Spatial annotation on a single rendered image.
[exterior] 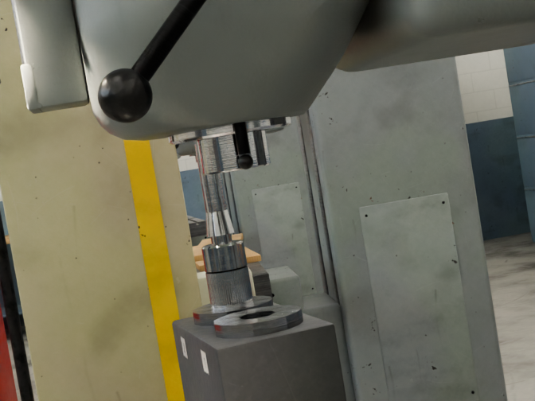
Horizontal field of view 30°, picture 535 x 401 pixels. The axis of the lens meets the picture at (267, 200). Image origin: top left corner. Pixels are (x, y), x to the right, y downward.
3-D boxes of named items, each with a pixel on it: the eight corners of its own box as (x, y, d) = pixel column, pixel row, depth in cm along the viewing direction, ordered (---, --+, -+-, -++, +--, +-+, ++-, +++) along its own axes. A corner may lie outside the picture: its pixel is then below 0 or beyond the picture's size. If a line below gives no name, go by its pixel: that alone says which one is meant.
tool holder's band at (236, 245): (195, 255, 110) (193, 247, 110) (232, 247, 113) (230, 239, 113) (214, 256, 106) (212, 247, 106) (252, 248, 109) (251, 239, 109)
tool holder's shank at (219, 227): (202, 246, 110) (185, 145, 109) (228, 240, 112) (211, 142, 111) (216, 246, 107) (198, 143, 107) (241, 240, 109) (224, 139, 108)
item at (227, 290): (204, 308, 111) (195, 255, 110) (240, 298, 113) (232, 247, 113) (223, 310, 107) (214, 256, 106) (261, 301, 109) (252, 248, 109)
